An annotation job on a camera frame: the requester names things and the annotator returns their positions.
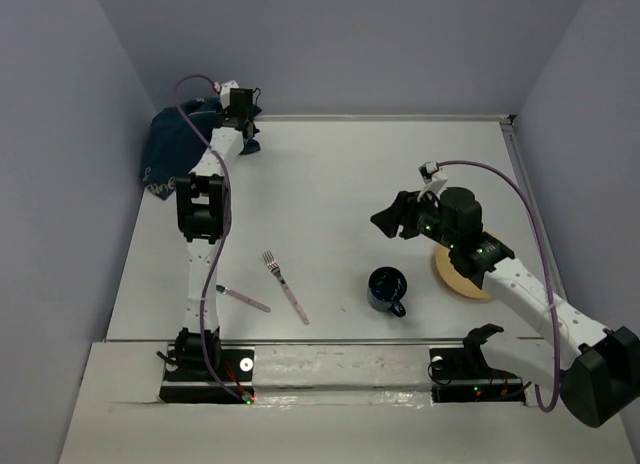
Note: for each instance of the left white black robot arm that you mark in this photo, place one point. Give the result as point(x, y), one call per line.
point(203, 201)

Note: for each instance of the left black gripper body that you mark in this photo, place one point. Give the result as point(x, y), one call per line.
point(254, 130)

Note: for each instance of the pink-handled metal knife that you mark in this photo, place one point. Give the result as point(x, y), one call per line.
point(242, 298)

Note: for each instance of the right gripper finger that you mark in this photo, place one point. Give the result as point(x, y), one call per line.
point(393, 215)
point(395, 232)

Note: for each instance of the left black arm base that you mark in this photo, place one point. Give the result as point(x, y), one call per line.
point(193, 383)

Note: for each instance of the yellow round plate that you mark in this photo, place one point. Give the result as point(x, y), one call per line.
point(452, 280)

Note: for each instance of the pink-handled metal fork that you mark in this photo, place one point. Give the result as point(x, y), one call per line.
point(275, 270)

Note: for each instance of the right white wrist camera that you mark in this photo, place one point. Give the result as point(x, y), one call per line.
point(433, 177)

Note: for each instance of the dark blue fish-print cloth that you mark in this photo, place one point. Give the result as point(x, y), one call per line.
point(172, 149)

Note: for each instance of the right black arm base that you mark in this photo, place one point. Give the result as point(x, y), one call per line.
point(455, 380)

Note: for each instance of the dark blue patterned mug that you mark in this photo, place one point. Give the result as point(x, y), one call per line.
point(386, 288)

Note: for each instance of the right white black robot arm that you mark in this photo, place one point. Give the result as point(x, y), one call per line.
point(594, 367)

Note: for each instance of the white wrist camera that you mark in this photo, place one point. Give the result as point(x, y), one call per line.
point(433, 177)
point(223, 92)

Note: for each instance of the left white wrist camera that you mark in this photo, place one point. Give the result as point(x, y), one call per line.
point(223, 92)

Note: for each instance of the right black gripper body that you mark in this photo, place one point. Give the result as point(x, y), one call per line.
point(421, 217)

